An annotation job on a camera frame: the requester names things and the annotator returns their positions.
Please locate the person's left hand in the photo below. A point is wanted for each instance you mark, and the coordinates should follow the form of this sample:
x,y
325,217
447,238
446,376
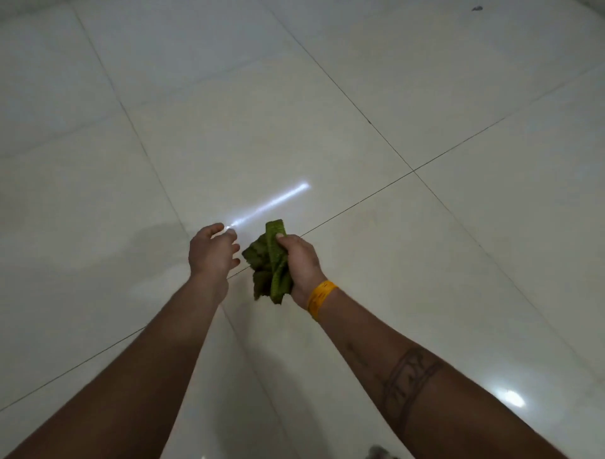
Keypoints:
x,y
210,255

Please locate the person's right hand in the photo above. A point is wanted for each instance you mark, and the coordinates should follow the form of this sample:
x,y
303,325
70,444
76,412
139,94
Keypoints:
x,y
302,269

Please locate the green cleaning cloth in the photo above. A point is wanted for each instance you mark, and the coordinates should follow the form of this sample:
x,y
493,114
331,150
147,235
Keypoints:
x,y
271,265

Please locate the person's left forearm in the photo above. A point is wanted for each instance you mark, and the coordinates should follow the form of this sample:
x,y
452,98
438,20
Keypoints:
x,y
132,388

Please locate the person's right forearm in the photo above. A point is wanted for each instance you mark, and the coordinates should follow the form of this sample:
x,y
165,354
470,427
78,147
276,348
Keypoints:
x,y
425,392

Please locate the person's right foot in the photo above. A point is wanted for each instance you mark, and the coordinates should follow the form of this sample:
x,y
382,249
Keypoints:
x,y
383,453

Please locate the yellow thread wristband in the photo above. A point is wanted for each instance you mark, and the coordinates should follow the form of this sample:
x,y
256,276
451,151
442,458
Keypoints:
x,y
320,298

